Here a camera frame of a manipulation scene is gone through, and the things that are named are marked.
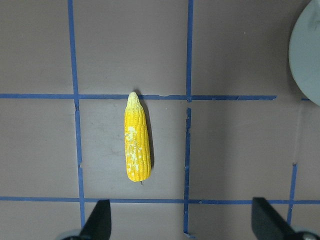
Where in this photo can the pale green steel pot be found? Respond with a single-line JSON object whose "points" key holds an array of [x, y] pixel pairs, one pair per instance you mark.
{"points": [[304, 51]]}

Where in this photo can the yellow corn cob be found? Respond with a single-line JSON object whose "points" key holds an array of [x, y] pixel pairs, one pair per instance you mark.
{"points": [[136, 140]]}

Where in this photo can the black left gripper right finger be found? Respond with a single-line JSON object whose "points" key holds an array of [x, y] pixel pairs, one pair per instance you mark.
{"points": [[267, 224]]}

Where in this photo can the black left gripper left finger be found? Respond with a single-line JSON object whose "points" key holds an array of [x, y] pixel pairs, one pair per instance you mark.
{"points": [[99, 224]]}

